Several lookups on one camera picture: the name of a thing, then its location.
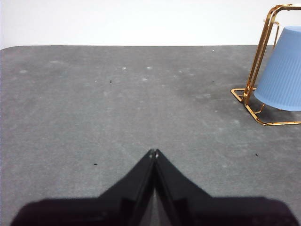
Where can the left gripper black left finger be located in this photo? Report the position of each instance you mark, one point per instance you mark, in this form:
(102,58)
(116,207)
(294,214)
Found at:
(94,212)

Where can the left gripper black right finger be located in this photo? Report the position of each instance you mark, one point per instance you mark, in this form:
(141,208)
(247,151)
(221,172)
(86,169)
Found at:
(211,212)

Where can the blue ribbed plastic cup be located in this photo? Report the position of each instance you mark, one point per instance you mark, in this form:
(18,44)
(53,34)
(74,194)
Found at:
(282,75)

